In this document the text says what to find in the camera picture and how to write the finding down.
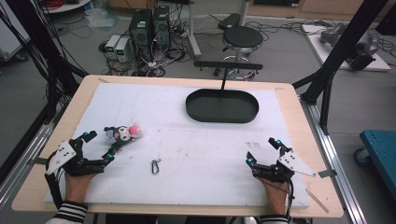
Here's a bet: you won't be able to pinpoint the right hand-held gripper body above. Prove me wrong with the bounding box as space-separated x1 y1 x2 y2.
253 146 317 185

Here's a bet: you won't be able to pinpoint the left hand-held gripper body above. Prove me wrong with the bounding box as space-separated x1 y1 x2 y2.
46 138 106 176

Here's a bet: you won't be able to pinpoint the black and pink plush toy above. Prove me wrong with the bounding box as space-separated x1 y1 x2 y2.
103 123 144 148

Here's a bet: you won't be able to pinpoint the silver carabiner clip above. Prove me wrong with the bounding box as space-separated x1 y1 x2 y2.
151 158 163 175

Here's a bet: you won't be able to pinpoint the black hanger stand with tray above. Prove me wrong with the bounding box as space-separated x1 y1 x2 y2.
185 60 264 124

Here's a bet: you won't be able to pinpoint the person's left hand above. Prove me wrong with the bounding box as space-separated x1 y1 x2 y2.
64 172 97 204

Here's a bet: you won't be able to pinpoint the person's right hand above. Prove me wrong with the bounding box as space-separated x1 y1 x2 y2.
261 179 290 217

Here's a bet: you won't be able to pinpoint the grey tape piece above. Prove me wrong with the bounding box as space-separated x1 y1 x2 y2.
318 169 338 179
26 157 50 166

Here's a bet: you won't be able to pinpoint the thin wooden stick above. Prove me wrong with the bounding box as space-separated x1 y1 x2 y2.
304 188 330 215

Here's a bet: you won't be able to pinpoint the white foam board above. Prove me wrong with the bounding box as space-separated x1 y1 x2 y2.
44 82 311 209

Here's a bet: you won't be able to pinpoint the blue cart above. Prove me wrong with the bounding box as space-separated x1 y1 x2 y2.
354 129 396 200

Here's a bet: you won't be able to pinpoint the grey power supply unit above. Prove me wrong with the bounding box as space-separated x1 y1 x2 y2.
105 35 121 60
115 37 131 63

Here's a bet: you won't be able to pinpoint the white floor platform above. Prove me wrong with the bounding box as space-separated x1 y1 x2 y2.
301 23 391 73

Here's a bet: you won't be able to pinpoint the black round stool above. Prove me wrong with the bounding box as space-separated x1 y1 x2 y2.
221 25 264 81

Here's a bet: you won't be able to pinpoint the large black computer tower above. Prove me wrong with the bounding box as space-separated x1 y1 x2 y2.
129 8 154 63

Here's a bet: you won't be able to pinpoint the clear plastic bag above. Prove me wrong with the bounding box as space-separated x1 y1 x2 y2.
85 7 120 30

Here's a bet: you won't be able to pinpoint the grey machine parts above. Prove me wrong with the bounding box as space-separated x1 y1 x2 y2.
319 21 380 71

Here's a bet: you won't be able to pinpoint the slim black computer tower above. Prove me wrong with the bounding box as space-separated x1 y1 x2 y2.
152 5 172 49

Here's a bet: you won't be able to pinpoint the white round table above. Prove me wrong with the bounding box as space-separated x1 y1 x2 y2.
40 0 92 14

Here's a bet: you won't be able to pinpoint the black flat box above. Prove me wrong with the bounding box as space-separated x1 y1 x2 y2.
218 12 241 31

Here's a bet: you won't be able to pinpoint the grey desk leg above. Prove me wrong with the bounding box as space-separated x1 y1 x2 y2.
186 0 203 60

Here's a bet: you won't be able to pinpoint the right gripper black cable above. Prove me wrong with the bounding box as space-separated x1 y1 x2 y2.
288 178 296 218

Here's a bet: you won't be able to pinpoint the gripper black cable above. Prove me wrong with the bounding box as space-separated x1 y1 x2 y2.
44 172 64 210
288 178 296 218

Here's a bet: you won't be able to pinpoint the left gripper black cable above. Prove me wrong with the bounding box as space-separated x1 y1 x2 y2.
44 172 64 210

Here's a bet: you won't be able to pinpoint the aluminium rail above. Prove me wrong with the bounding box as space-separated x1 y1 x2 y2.
0 120 54 208
300 96 368 224

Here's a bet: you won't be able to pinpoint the black metal frame with cables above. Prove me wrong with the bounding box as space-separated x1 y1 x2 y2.
0 0 89 125

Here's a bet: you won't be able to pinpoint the tangle of floor cables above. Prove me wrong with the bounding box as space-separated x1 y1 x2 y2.
98 12 191 77

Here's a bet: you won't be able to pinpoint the black metal frame strut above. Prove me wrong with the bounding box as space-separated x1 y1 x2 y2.
292 0 390 135

